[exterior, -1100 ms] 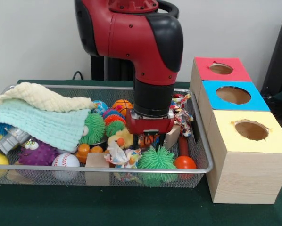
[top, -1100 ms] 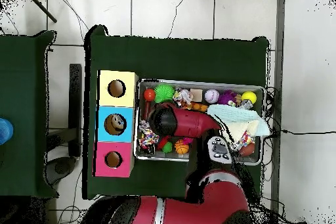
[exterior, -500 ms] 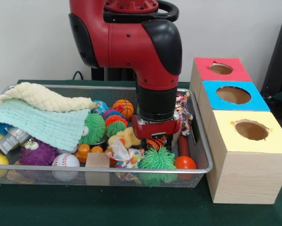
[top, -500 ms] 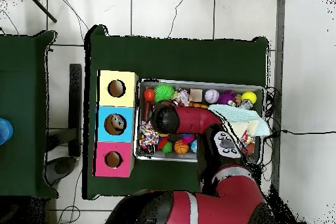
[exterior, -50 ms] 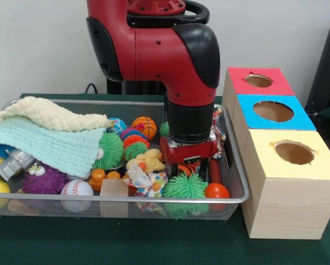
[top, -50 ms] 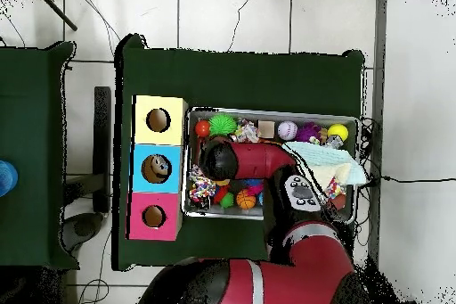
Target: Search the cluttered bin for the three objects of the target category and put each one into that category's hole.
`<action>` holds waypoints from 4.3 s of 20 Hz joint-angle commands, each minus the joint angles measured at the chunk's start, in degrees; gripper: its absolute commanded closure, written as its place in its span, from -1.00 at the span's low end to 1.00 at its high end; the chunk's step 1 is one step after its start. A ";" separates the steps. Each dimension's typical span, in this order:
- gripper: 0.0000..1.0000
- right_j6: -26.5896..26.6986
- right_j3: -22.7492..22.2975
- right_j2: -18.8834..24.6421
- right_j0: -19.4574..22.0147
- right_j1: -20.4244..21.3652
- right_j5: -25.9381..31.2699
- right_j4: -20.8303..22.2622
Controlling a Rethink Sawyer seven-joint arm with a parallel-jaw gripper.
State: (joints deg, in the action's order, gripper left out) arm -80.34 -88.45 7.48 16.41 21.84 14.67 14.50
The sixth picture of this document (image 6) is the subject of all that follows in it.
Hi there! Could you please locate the green spiky ball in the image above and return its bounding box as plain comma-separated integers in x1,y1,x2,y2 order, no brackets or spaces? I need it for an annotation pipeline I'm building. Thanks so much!
208,112,239,138

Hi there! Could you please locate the mint knitted cloth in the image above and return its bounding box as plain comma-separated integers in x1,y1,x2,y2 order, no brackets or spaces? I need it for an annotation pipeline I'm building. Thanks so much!
283,142,357,168

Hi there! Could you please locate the multicoloured patterned cloth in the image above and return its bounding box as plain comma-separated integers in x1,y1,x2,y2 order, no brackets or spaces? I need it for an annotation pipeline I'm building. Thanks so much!
324,177,346,204

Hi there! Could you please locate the clear shallow mesh bin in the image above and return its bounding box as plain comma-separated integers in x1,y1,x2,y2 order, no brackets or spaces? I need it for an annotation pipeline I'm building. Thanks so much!
181,107,362,226

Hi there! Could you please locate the wooden box with three holes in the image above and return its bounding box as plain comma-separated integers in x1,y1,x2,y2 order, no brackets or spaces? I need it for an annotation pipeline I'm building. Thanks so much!
127,94,189,242

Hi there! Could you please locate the red maraca rattle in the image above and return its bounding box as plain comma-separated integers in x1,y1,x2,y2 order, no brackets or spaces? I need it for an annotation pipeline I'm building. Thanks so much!
193,119,213,143

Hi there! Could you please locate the small orange basketball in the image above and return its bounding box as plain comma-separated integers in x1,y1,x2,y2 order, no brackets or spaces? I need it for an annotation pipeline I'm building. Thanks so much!
236,189,257,211

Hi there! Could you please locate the white baseball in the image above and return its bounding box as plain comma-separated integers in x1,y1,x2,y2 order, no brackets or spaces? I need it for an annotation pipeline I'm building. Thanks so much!
277,120,299,141

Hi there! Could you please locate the dark green tablecloth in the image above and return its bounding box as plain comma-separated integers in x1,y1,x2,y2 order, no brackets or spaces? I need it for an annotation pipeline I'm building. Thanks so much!
113,32,366,280

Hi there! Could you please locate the purple monster toy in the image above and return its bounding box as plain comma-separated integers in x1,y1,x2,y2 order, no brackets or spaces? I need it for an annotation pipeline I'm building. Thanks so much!
295,123,323,144

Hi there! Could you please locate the yellow ball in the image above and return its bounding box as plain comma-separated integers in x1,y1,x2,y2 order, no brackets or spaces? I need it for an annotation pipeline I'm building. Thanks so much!
327,124,350,143

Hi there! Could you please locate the black panel stand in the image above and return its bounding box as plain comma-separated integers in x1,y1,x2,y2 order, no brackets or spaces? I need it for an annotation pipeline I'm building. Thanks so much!
92,86,114,214

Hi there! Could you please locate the grey round stand base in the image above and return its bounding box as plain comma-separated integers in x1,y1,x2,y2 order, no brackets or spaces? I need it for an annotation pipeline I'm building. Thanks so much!
62,210,105,250

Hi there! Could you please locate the dark green side cloth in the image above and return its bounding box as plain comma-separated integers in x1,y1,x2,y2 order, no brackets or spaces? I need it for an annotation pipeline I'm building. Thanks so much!
0,39,78,271

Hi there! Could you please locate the black rod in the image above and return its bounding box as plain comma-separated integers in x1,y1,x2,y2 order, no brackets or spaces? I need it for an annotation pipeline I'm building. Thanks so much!
31,0,79,33

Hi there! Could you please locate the blue round disc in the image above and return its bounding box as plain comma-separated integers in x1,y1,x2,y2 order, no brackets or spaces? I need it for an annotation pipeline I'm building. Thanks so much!
0,160,19,198

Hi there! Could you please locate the multicoloured rope toy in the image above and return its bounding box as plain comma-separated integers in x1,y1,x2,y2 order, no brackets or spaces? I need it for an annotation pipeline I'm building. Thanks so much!
188,166,218,205

